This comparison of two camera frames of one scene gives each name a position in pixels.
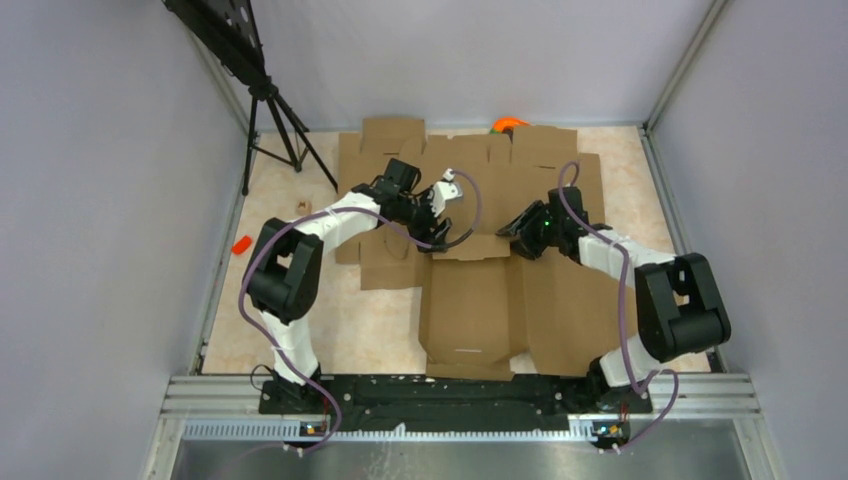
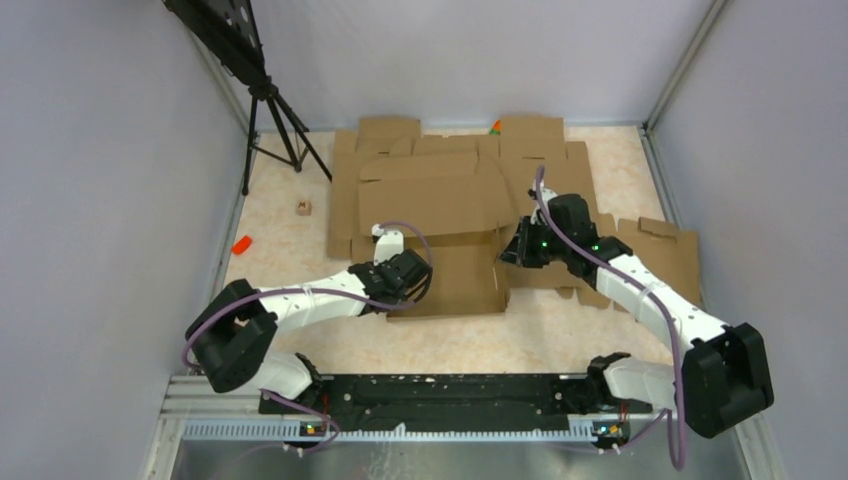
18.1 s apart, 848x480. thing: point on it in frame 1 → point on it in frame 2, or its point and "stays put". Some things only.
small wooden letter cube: (303, 208) stays put
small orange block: (241, 245) stays put
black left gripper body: (418, 216) → (378, 267)
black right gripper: (526, 246) stays put
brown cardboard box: (486, 308) → (450, 206)
